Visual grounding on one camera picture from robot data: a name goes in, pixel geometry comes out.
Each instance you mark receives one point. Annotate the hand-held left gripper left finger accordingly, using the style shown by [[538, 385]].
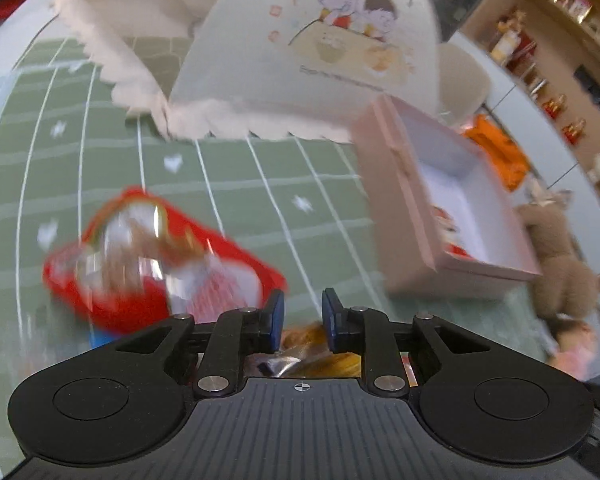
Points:
[[275, 321]]

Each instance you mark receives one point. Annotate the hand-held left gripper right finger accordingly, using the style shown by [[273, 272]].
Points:
[[331, 322]]

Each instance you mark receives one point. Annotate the yellow bread snack packet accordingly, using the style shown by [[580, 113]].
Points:
[[305, 355]]

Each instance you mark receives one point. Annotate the pink cardboard box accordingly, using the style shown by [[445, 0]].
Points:
[[395, 200]]

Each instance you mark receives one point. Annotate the large red snack packet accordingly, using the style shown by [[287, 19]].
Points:
[[130, 305]]

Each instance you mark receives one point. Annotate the green checkered tablecloth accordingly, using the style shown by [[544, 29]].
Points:
[[280, 220]]

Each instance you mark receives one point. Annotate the red and white snack packet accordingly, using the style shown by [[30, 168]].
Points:
[[450, 230]]

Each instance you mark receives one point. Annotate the brown teddy bear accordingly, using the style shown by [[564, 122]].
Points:
[[555, 250]]

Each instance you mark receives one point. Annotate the orange snack packet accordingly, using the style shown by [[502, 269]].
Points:
[[500, 155]]

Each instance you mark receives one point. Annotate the pink plush toy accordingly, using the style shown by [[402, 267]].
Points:
[[572, 347]]

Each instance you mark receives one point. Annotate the white cartoon print food cover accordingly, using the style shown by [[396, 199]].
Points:
[[260, 60]]

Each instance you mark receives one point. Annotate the beige chair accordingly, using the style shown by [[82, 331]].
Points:
[[460, 80]]

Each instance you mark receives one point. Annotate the yellow liquor bottle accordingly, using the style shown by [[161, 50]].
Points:
[[502, 40]]

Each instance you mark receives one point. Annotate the red liquor bottle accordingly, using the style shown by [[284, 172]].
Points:
[[524, 50]]

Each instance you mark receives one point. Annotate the wooden wall shelf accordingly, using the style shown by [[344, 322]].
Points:
[[570, 60]]

